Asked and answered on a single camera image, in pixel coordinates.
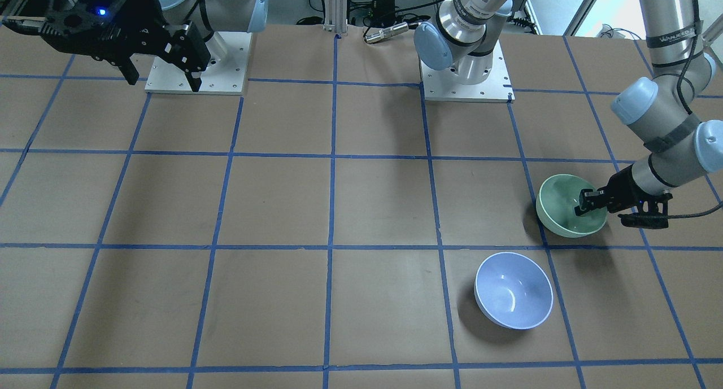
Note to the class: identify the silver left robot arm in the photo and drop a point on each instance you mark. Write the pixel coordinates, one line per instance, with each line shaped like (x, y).
(682, 147)

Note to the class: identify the green bowl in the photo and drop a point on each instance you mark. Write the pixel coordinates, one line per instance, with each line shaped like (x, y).
(555, 206)

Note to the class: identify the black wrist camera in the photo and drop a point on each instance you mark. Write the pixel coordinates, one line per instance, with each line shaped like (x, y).
(651, 213)

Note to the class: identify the aluminium frame post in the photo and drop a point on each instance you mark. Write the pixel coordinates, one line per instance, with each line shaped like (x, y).
(335, 16)

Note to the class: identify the blue bowl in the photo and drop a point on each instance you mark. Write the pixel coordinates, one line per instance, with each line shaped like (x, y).
(512, 291)

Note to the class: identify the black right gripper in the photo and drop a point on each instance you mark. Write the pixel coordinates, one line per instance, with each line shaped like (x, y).
(144, 12)

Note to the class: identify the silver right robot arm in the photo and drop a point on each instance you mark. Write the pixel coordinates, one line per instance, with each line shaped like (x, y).
(210, 16)

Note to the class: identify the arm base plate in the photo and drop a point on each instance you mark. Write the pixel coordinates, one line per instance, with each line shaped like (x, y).
(225, 75)
(481, 79)

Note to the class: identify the black power adapter box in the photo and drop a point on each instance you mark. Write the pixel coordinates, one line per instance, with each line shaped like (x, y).
(380, 9)

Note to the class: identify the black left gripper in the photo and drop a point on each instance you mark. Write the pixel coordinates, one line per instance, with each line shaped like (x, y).
(620, 187)

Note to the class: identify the silver cylindrical connector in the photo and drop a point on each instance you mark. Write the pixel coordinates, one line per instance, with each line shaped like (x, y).
(386, 33)

